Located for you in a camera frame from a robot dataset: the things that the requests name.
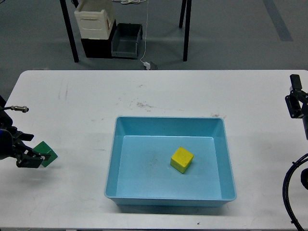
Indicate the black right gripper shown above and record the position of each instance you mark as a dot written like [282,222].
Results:
[297,102]

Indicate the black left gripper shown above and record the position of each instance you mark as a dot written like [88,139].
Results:
[26,156]

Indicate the green cube block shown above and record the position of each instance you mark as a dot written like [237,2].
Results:
[45,150]

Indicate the yellow cube block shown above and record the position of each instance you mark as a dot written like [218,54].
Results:
[181,160]

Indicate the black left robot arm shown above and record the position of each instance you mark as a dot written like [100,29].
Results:
[6,121]

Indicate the light blue plastic tray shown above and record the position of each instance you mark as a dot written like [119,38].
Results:
[140,172]

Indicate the black crate under container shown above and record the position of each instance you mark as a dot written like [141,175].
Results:
[99,48]

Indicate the black table leg right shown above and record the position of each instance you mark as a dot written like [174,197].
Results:
[185,18]

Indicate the black table leg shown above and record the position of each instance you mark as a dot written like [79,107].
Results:
[185,18]
[69,30]

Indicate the dark grey storage bin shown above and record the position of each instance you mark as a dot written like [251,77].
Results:
[125,42]

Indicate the cream plastic container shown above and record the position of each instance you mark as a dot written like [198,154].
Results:
[95,18]

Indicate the white power adapter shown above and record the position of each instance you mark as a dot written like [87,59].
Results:
[147,65]

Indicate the black table leg left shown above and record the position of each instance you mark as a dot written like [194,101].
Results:
[69,30]

